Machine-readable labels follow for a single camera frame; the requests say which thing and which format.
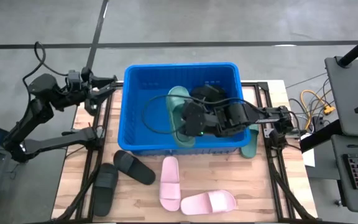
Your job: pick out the green slide sandal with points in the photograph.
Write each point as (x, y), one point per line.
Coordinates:
(250, 149)
(174, 102)

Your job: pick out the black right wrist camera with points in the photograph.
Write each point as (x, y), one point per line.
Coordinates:
(210, 92)

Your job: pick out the grey keyboard desk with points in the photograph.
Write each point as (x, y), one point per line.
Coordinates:
(353, 200)

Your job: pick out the black desk support bar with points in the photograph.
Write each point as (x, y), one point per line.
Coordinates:
(322, 137)

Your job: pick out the grey desk top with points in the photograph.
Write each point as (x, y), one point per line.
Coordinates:
(346, 93)

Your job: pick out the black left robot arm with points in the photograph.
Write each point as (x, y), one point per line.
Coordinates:
(36, 115)

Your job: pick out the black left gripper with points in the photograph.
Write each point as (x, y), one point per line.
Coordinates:
(88, 90)

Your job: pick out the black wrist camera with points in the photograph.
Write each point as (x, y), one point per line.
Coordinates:
(210, 92)
(73, 80)

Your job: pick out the pink slide sandal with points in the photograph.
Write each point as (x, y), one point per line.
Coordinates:
(204, 203)
(169, 186)

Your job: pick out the white paper sheet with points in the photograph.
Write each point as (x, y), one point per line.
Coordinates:
(309, 157)

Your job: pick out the black metal table frame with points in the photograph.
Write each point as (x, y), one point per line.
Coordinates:
(95, 155)
(273, 165)

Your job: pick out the blue plastic bin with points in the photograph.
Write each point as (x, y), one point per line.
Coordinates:
(148, 124)

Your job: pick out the black stand pole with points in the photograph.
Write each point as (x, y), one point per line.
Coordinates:
(357, 49)

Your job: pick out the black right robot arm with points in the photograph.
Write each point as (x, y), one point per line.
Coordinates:
(259, 113)

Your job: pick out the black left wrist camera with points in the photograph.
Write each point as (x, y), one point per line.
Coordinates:
(73, 80)

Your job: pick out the black desk castor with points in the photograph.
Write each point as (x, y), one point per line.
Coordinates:
(339, 203)

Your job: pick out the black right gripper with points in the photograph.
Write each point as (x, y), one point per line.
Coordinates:
(204, 119)

